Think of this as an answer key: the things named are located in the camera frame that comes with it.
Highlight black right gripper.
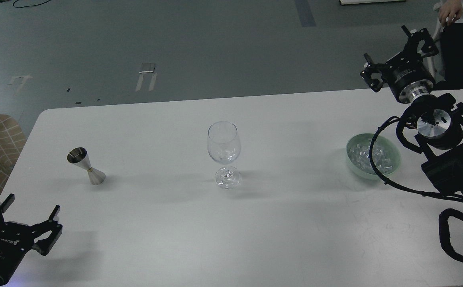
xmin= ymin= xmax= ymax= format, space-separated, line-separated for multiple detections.
xmin=360 ymin=25 xmax=439 ymax=104

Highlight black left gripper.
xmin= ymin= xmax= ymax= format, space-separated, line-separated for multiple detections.
xmin=0 ymin=194 xmax=63 ymax=286

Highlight steel cocktail jigger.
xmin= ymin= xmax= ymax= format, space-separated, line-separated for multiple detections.
xmin=67 ymin=147 xmax=106 ymax=185

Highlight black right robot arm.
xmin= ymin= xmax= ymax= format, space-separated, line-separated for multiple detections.
xmin=360 ymin=26 xmax=463 ymax=263

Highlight clear ice cubes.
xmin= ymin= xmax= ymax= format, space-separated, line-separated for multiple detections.
xmin=348 ymin=138 xmax=395 ymax=175

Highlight clear wine glass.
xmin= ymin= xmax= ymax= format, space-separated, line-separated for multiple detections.
xmin=207 ymin=121 xmax=242 ymax=190

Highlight person in black trousers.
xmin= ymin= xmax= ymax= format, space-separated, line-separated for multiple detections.
xmin=433 ymin=0 xmax=463 ymax=90

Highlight green bowl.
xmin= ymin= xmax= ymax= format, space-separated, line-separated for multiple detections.
xmin=345 ymin=133 xmax=402 ymax=180

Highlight black floor cable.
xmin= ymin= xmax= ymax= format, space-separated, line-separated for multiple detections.
xmin=0 ymin=0 xmax=51 ymax=16

